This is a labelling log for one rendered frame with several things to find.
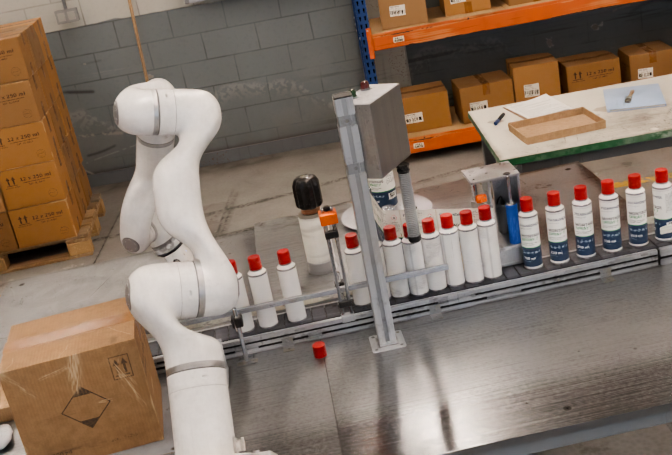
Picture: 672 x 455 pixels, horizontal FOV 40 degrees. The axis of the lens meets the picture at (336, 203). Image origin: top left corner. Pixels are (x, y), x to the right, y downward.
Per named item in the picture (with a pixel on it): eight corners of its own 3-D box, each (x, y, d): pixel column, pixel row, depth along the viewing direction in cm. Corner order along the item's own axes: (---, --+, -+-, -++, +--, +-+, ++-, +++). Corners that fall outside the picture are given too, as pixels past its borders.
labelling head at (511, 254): (518, 243, 267) (508, 161, 258) (532, 261, 255) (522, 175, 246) (471, 253, 266) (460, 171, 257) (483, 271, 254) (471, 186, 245)
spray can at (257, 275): (278, 318, 251) (262, 250, 244) (279, 326, 246) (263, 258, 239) (259, 322, 251) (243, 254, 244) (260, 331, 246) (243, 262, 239)
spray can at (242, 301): (254, 323, 251) (238, 255, 244) (255, 331, 246) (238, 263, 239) (236, 327, 251) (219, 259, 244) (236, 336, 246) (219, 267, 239)
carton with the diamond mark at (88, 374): (161, 387, 234) (134, 293, 224) (164, 439, 211) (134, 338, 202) (43, 419, 230) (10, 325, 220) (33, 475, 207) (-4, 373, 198)
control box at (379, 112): (411, 154, 233) (400, 82, 226) (382, 179, 219) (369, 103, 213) (376, 154, 238) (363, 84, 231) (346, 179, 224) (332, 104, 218)
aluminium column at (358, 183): (394, 335, 241) (349, 90, 217) (397, 344, 237) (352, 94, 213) (377, 339, 241) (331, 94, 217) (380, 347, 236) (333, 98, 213)
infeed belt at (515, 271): (645, 248, 259) (644, 235, 257) (658, 260, 251) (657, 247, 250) (67, 373, 252) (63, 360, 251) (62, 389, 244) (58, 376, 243)
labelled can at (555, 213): (566, 255, 255) (559, 187, 248) (572, 262, 250) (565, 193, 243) (547, 259, 255) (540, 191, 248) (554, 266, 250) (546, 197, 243)
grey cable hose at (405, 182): (420, 236, 236) (407, 160, 229) (423, 241, 233) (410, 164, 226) (407, 239, 236) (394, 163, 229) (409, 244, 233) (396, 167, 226)
